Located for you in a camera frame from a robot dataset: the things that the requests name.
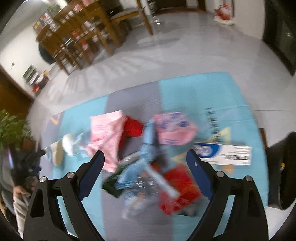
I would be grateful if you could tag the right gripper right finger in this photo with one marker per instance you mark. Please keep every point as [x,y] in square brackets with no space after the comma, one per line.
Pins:
[235,210]

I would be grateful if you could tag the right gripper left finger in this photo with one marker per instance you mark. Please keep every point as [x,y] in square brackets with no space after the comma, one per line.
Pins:
[56,211]

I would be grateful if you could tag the crushed paper cup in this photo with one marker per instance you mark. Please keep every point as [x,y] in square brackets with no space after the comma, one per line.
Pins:
[54,153]

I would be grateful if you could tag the white tissue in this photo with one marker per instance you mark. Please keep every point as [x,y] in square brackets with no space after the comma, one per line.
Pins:
[69,144]

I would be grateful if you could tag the blue face mask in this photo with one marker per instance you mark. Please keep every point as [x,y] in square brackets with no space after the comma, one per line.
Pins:
[81,143]

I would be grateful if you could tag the red cigarette box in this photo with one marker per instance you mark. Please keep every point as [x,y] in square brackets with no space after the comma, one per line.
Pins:
[180,179]

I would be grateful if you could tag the white blue medicine box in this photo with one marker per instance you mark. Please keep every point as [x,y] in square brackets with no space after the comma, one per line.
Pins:
[221,154]

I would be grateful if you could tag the pink plastic package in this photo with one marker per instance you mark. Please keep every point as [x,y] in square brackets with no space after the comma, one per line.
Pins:
[105,136]

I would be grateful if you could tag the clear printed snack bag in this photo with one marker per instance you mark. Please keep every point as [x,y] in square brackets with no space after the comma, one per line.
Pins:
[143,195]

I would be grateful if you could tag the red paper envelope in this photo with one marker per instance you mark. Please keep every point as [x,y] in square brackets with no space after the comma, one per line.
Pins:
[132,128]

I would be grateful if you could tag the pink floral wrapper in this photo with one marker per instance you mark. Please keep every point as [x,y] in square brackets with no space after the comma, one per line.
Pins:
[174,128]

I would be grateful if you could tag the blue quilted cloth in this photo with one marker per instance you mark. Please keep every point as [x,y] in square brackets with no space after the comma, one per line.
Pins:
[148,152]

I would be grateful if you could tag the green snack bag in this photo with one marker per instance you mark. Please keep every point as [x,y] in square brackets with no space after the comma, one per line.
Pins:
[113,182]

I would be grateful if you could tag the black trash bin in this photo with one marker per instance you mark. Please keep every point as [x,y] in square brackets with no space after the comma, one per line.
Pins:
[281,172]

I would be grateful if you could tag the potted green plant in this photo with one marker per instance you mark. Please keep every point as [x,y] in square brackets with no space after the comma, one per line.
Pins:
[13,130]

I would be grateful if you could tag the stack of boxes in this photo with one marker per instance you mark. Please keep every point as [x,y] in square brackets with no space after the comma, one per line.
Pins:
[36,79]

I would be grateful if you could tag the dark jacket on chair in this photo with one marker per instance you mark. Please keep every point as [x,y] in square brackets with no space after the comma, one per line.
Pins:
[45,55]

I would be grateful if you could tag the teal and grey floor mat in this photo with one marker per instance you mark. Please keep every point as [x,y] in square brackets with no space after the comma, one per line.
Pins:
[213,101]

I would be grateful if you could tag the wooden chair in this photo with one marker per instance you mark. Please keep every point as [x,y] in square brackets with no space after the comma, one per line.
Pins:
[57,49]

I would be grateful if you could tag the red and white bag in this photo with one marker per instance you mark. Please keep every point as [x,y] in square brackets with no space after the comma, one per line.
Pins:
[223,15]

